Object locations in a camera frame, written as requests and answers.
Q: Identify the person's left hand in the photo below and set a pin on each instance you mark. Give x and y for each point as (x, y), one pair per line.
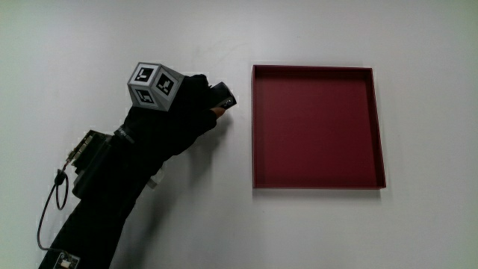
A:
(175, 123)

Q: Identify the black stapler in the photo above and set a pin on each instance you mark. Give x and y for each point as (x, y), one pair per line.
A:
(225, 95)

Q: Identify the person's left forearm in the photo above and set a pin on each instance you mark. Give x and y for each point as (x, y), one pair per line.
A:
(108, 209)

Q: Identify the black forearm sensor module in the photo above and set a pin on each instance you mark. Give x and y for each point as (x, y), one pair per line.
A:
(91, 168)

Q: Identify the white desk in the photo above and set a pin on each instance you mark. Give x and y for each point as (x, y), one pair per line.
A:
(298, 231)

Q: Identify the red square tray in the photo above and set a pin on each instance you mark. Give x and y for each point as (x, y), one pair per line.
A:
(313, 130)

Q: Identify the small circuit board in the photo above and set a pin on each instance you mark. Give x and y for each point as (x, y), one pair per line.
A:
(66, 260)

